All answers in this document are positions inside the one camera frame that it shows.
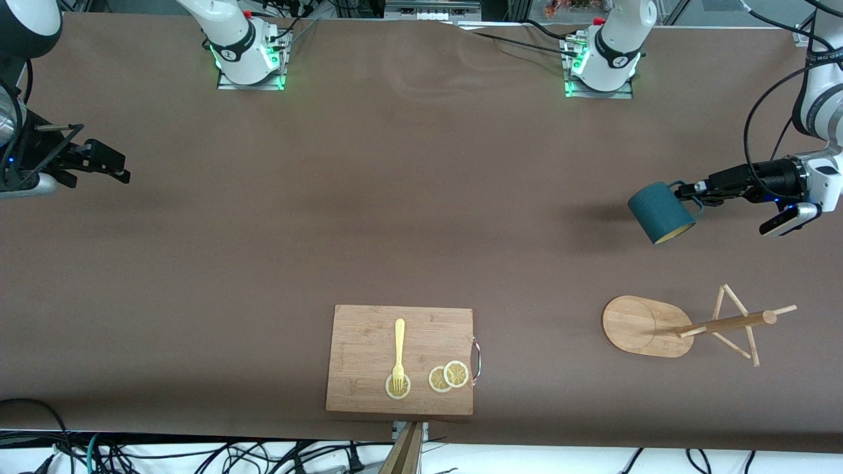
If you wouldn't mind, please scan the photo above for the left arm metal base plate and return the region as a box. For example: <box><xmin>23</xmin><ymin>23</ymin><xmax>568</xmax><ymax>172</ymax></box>
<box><xmin>563</xmin><ymin>36</ymin><xmax>634</xmax><ymax>99</ymax></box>

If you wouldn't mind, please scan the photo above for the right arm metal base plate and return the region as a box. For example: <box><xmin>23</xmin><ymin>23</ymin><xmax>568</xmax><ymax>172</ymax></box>
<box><xmin>217</xmin><ymin>30</ymin><xmax>288</xmax><ymax>91</ymax></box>

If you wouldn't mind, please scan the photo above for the yellow plastic fork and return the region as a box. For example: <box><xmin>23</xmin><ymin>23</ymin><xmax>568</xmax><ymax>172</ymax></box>
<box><xmin>391</xmin><ymin>319</ymin><xmax>407</xmax><ymax>393</ymax></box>

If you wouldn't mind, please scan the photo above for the black cable on table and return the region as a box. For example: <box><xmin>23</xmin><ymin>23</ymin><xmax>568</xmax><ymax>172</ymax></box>
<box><xmin>454</xmin><ymin>18</ymin><xmax>588</xmax><ymax>59</ymax></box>

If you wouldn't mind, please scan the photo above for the black looped floor cable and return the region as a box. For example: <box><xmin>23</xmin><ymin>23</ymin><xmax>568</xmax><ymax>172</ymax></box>
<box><xmin>0</xmin><ymin>398</ymin><xmax>72</xmax><ymax>474</ymax></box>

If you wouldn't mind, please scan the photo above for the aluminium frame profile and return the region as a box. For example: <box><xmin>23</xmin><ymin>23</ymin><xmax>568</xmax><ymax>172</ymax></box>
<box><xmin>793</xmin><ymin>0</ymin><xmax>843</xmax><ymax>47</ymax></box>

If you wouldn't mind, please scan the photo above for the teal cup with handle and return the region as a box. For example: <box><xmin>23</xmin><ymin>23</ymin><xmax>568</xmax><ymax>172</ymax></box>
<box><xmin>627</xmin><ymin>181</ymin><xmax>705</xmax><ymax>246</ymax></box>

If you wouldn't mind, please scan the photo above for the wooden mug rack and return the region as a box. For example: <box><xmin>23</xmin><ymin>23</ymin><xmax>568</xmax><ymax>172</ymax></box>
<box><xmin>601</xmin><ymin>283</ymin><xmax>798</xmax><ymax>367</ymax></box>

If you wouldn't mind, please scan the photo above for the wooden beam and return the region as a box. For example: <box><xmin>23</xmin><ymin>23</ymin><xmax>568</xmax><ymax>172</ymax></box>
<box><xmin>379</xmin><ymin>421</ymin><xmax>423</xmax><ymax>474</ymax></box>

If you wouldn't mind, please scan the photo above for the bamboo cutting board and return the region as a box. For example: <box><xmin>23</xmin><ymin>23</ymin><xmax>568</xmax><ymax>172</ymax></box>
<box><xmin>325</xmin><ymin>304</ymin><xmax>483</xmax><ymax>417</ymax></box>

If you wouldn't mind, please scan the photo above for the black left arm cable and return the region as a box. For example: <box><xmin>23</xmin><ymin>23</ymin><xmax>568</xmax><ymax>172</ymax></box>
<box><xmin>738</xmin><ymin>0</ymin><xmax>843</xmax><ymax>173</ymax></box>

